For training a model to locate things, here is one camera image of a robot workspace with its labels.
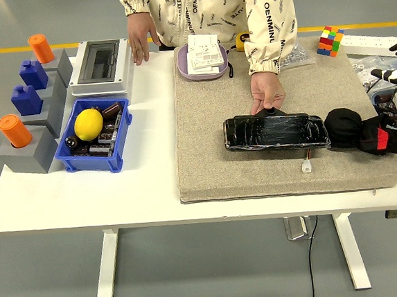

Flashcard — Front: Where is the person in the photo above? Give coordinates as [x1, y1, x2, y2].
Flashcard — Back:
[116, 0, 306, 88]

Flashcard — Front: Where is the purple tray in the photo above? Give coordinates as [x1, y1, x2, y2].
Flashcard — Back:
[174, 40, 231, 84]

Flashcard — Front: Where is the colourful puzzle cube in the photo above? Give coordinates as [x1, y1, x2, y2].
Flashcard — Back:
[315, 24, 347, 60]

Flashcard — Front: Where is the clear bag of washers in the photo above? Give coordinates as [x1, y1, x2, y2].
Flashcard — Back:
[349, 53, 397, 91]

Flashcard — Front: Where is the yellow lemon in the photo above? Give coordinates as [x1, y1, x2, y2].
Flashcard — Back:
[72, 107, 106, 143]

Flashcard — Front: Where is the grey block holder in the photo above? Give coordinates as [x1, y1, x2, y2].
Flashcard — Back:
[17, 93, 69, 143]
[0, 123, 62, 179]
[38, 47, 75, 82]
[35, 69, 69, 104]

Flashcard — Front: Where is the white socket plate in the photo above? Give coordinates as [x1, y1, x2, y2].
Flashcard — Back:
[186, 50, 229, 77]
[186, 31, 225, 70]

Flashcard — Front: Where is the silver metal bracket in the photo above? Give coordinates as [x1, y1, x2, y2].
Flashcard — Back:
[283, 215, 313, 242]

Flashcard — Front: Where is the glossy black panel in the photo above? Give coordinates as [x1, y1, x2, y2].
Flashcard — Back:
[221, 103, 332, 158]

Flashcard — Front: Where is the grey-brown mat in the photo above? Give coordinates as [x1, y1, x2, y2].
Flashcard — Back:
[166, 28, 397, 206]

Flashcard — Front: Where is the orange cylinder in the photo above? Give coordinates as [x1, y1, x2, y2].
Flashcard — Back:
[27, 32, 56, 66]
[0, 111, 34, 150]

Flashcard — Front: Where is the black floor cable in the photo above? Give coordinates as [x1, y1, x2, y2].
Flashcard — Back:
[304, 215, 326, 297]

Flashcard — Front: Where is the clear bag of metal nuts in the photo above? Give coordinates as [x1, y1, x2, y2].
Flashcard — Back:
[274, 39, 317, 70]

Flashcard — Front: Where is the person's left hand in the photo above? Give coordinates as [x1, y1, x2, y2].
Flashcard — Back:
[246, 69, 288, 116]

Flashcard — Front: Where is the white power strip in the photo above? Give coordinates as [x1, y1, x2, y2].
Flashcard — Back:
[340, 30, 397, 63]

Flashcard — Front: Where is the white table leg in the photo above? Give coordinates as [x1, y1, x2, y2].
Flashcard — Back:
[332, 211, 373, 293]
[89, 228, 125, 297]

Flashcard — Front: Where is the white wire connector plug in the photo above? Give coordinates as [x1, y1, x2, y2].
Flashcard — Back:
[299, 148, 315, 174]

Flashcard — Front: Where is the grey electrical enclosure box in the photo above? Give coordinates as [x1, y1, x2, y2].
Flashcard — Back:
[65, 36, 136, 100]

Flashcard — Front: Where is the blue block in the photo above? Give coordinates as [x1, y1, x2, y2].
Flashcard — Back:
[9, 83, 45, 118]
[18, 57, 51, 92]

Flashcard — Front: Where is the pale blue rimmed plate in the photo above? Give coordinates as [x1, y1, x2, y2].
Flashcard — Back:
[369, 87, 397, 137]

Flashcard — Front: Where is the blue plastic bin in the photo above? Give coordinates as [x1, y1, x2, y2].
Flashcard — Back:
[50, 94, 138, 179]

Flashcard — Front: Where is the yellow tape measure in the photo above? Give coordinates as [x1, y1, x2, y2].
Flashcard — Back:
[223, 31, 255, 80]

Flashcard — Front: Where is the person's right hand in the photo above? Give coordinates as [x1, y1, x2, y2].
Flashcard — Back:
[125, 10, 163, 67]

